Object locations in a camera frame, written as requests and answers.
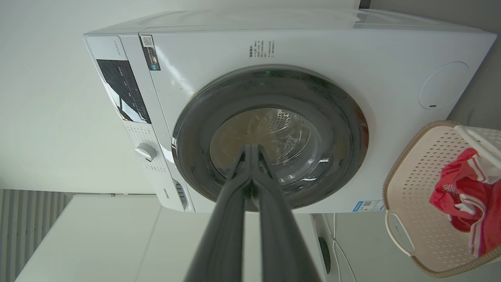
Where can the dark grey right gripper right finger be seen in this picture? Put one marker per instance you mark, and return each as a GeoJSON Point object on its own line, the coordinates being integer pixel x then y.
{"type": "Point", "coordinates": [280, 243]}

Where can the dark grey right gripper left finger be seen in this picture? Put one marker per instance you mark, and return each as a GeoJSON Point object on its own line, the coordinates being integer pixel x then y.
{"type": "Point", "coordinates": [223, 239]}

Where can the round dark washing machine door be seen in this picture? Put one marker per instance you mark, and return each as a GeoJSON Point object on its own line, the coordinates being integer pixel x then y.
{"type": "Point", "coordinates": [336, 117]}

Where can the white front-load washing machine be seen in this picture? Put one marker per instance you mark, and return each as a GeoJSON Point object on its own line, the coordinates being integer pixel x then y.
{"type": "Point", "coordinates": [313, 51]}

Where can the white cabinet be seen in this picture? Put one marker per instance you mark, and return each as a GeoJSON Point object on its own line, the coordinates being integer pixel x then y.
{"type": "Point", "coordinates": [117, 243]}

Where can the beige perforated laundry basket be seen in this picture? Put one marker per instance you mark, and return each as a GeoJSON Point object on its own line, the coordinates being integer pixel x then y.
{"type": "Point", "coordinates": [415, 188]}

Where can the red and white garment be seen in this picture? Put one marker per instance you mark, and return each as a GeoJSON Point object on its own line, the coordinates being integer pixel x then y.
{"type": "Point", "coordinates": [473, 199]}

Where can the white ribbed radiator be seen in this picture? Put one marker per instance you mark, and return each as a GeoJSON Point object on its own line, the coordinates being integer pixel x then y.
{"type": "Point", "coordinates": [23, 223]}

